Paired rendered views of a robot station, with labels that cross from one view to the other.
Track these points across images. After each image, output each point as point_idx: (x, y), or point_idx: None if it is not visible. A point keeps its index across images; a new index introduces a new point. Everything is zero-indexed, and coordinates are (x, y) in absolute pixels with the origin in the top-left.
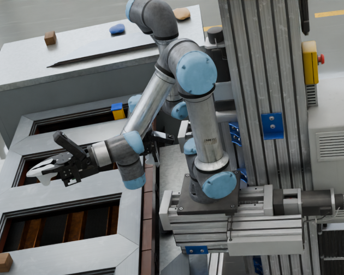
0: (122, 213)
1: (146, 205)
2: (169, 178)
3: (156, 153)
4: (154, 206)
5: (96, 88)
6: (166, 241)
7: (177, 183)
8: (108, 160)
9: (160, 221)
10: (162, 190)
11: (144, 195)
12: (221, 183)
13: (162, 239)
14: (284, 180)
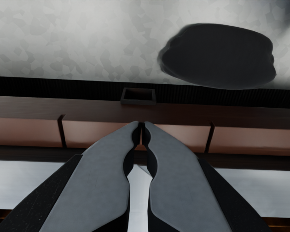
0: None
1: (279, 146)
2: (43, 49)
3: (129, 194)
4: (247, 113)
5: None
6: (288, 72)
7: (69, 25)
8: None
9: (234, 85)
10: (92, 71)
11: (224, 149)
12: None
13: (276, 82)
14: None
